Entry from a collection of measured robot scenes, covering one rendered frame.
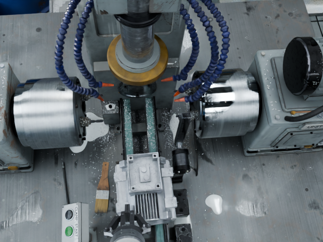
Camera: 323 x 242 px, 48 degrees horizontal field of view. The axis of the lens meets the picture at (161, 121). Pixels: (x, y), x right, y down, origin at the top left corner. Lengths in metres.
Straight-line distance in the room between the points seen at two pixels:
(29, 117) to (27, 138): 0.07
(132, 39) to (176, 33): 0.40
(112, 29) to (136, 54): 0.31
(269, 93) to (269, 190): 0.45
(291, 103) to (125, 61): 0.58
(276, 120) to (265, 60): 0.23
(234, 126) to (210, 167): 0.30
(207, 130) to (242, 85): 0.19
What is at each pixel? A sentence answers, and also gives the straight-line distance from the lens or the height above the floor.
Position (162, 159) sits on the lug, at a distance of 1.21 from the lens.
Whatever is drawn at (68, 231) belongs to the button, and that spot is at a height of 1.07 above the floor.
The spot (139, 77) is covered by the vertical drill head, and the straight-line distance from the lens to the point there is 1.04.
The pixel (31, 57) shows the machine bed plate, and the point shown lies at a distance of 1.78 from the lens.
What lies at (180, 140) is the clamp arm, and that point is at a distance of 1.28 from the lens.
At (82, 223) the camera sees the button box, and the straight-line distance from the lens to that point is 1.20.
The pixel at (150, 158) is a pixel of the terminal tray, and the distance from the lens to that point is 1.18.
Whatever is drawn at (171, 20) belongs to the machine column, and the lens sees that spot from 1.28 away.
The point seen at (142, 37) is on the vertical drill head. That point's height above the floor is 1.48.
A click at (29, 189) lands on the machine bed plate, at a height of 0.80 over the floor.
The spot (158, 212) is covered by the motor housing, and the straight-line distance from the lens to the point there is 1.17.
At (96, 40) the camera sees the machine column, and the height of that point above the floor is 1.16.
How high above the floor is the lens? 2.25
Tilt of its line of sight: 67 degrees down
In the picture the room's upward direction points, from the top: 8 degrees clockwise
